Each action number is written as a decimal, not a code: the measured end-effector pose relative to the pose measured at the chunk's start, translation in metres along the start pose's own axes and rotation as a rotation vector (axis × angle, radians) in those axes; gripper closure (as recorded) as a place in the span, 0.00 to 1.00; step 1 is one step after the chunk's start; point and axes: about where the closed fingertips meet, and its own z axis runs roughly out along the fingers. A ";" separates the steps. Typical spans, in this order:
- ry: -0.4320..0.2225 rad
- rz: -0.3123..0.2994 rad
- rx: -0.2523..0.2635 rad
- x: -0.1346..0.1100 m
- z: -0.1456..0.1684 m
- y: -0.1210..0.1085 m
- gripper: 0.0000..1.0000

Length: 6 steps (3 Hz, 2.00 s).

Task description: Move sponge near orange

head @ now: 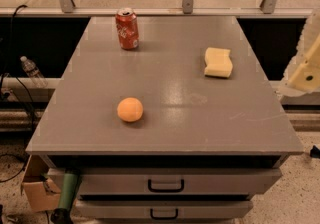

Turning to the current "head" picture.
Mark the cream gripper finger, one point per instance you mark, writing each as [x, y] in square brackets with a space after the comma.
[306, 76]

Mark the yellow sponge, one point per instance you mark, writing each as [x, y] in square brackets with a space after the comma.
[218, 62]

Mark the black object on floor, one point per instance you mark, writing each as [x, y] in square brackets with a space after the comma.
[315, 152]

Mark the grey drawer cabinet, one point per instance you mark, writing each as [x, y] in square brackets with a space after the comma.
[225, 137]

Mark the orange fruit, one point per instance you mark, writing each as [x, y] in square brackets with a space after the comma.
[130, 110]

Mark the red soda can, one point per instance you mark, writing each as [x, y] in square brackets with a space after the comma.
[127, 28]

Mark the green cylinder tool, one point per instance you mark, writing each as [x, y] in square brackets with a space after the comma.
[70, 186]

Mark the clear plastic water bottle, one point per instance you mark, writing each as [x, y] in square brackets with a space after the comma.
[33, 72]

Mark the cardboard box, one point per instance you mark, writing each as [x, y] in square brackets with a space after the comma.
[41, 191]

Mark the upper drawer black handle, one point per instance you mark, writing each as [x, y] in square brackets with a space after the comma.
[165, 187]

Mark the drawer black handle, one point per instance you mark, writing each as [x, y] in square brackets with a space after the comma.
[165, 187]
[162, 215]

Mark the lower drawer black handle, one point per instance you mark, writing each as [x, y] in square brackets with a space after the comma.
[162, 215]

